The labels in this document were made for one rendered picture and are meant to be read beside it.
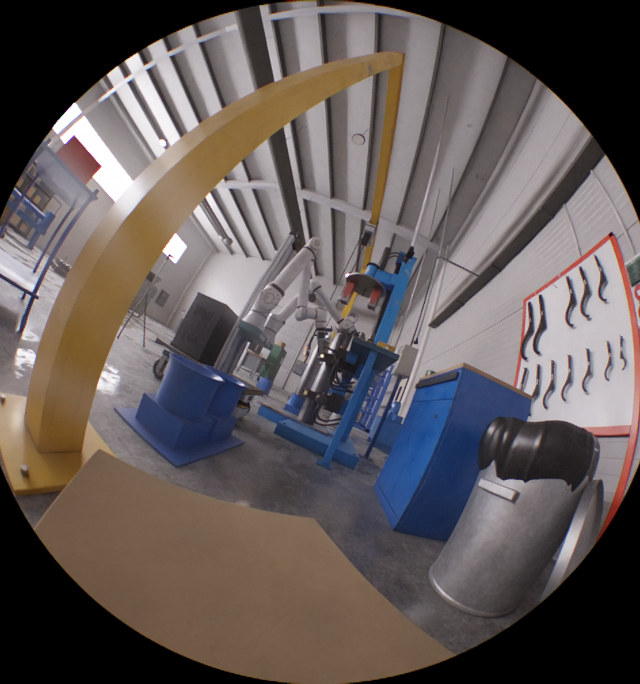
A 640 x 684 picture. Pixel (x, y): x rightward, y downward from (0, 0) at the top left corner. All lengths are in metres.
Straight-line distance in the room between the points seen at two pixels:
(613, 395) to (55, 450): 2.55
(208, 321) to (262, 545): 1.84
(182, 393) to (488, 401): 1.48
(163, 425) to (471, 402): 1.46
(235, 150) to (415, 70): 6.21
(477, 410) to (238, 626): 1.29
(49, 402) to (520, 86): 7.09
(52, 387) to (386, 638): 0.72
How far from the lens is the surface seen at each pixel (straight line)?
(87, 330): 0.65
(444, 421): 1.26
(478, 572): 0.90
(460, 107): 6.77
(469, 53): 6.61
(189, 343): 2.04
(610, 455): 1.90
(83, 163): 1.64
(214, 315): 2.00
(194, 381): 1.04
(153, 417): 1.15
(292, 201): 8.16
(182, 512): 0.32
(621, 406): 1.91
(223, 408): 1.36
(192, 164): 0.73
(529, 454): 0.80
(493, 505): 0.86
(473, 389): 1.33
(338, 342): 2.90
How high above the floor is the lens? 0.50
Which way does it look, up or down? 12 degrees up
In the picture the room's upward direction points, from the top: 25 degrees clockwise
